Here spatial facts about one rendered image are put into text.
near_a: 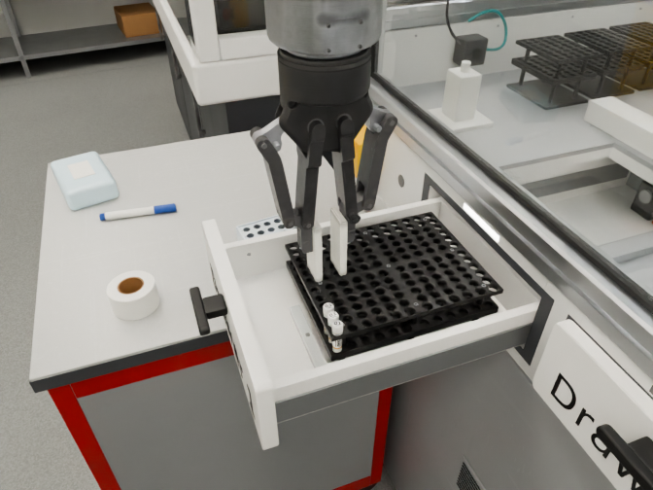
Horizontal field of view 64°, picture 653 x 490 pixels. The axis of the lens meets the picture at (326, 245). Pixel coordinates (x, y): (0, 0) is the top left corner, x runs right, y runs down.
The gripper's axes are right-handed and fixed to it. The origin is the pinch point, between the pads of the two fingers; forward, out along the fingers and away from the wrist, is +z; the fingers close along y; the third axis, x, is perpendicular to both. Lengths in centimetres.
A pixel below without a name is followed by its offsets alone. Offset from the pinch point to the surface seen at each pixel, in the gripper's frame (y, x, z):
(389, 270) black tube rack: 9.9, 4.2, 10.1
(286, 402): -7.5, -7.7, 12.9
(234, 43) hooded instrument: 9, 85, 6
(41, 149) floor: -70, 248, 99
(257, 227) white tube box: -0.3, 33.9, 21.2
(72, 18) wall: -49, 417, 77
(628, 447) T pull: 18.5, -25.5, 9.0
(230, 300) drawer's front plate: -10.2, 2.9, 7.1
